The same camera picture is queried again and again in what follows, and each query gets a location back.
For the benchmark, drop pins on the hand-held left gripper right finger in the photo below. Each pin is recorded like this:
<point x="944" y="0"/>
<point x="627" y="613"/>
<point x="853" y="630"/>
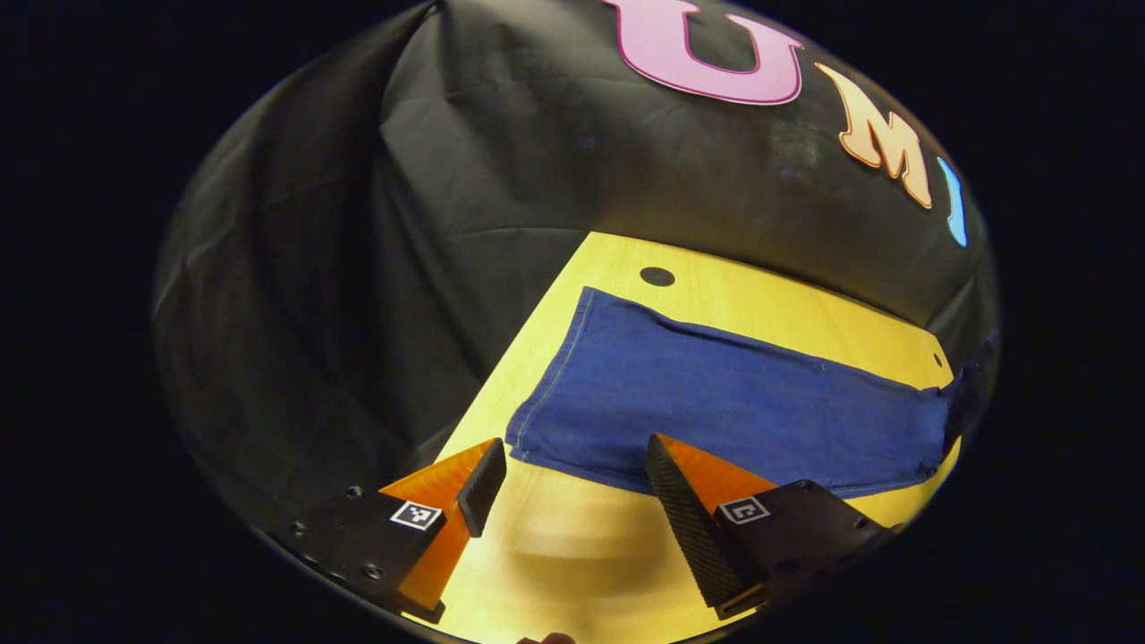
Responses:
<point x="693" y="537"/>

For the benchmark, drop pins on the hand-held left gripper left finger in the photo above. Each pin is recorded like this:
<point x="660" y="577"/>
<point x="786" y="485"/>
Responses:
<point x="483" y="487"/>

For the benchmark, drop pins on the blue denim jeans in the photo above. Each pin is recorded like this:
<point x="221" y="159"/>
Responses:
<point x="716" y="402"/>

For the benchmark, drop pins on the black backdrop cloth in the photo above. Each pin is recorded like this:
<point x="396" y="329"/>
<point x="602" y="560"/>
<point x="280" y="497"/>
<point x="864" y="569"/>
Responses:
<point x="358" y="268"/>

